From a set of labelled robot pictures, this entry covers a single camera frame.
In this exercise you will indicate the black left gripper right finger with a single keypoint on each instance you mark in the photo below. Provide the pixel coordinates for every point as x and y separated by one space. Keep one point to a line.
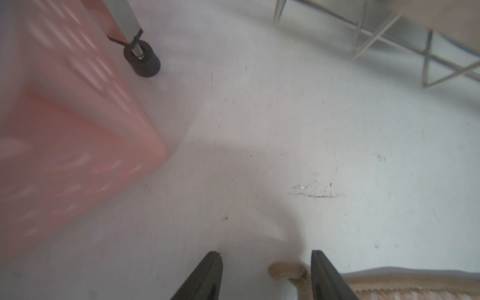
327 283

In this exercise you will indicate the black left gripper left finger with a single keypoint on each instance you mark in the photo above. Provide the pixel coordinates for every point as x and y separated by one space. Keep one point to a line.
204 283

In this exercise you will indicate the striped brown dishcloth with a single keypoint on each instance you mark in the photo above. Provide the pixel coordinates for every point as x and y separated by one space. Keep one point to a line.
405 285

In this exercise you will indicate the pink plastic basket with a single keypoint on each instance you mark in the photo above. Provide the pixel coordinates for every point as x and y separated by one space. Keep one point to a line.
72 132

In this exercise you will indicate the silver metal dish rack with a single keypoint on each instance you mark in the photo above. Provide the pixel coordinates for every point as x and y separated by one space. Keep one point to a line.
124 18

